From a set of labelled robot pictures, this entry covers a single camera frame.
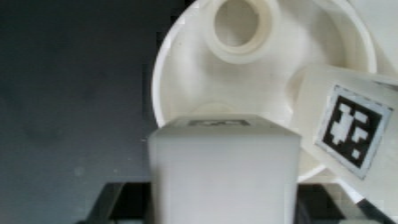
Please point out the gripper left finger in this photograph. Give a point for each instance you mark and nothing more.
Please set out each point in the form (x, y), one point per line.
(123, 204)

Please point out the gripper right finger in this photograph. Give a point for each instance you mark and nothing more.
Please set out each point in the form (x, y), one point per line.
(316, 210)

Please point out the white stool leg with tag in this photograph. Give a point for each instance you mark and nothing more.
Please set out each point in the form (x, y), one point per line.
(345, 118)

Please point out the white round stool seat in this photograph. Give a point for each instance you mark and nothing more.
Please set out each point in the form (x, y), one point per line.
(238, 47)

